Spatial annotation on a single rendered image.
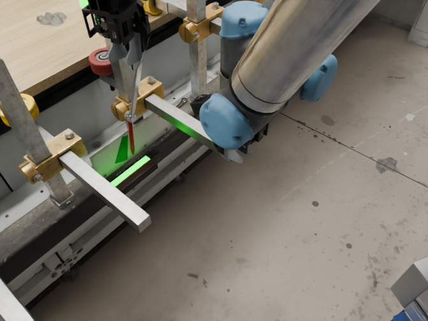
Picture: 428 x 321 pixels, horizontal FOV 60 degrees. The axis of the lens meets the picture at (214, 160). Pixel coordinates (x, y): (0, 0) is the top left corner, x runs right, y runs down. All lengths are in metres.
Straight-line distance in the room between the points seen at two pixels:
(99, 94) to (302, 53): 0.87
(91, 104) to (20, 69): 0.22
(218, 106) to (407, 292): 0.37
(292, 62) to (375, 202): 1.58
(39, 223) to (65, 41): 0.49
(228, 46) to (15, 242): 0.65
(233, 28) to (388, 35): 2.58
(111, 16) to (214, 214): 1.22
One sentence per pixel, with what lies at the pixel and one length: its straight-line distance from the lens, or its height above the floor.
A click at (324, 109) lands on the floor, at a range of 2.28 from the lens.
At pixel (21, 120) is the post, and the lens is 0.78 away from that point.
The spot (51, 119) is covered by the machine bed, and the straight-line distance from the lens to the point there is 1.11.
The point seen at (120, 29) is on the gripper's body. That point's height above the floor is 1.13.
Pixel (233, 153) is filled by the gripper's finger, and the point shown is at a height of 0.87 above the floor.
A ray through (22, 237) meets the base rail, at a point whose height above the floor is 0.70.
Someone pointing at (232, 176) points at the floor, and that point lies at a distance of 1.85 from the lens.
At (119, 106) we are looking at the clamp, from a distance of 0.92.
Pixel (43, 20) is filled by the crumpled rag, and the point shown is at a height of 0.91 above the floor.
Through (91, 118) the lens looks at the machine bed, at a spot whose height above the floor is 0.69.
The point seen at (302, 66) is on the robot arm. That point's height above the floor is 1.24.
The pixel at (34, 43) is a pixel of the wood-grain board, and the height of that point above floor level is 0.90.
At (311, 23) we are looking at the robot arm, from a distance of 0.35.
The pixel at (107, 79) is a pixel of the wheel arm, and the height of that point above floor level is 0.85.
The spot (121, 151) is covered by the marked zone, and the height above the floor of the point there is 0.75.
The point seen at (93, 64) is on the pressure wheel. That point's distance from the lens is 1.01.
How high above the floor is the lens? 1.46
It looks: 50 degrees down
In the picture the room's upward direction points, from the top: straight up
